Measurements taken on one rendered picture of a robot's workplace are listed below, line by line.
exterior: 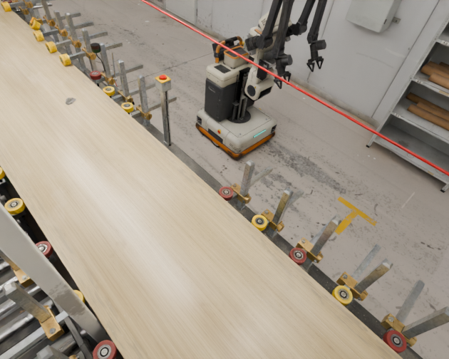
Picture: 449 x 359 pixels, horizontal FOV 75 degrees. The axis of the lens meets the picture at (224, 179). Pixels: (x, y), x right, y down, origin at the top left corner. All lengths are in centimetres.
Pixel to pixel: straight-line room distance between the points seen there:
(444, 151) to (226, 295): 323
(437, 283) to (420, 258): 22
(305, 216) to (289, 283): 143
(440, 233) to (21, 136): 342
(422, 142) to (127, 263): 347
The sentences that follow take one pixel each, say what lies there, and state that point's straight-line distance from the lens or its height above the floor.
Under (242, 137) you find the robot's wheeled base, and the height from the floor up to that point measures 28.
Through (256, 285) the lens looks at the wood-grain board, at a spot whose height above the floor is 90.
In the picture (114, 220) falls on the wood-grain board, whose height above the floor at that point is 90.
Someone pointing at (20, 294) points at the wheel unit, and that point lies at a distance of 125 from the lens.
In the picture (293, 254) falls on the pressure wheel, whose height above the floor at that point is 90.
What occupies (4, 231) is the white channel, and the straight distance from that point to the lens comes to 74.
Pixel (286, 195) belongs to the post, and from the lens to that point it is 142.
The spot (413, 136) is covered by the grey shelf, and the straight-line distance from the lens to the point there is 406.
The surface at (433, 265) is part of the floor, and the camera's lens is 310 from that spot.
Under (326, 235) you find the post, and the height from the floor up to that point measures 104.
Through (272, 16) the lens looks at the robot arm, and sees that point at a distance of 227.
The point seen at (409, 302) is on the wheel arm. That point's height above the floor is 82.
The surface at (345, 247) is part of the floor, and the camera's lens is 276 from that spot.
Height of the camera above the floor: 216
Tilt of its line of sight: 49 degrees down
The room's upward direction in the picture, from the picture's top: 8 degrees clockwise
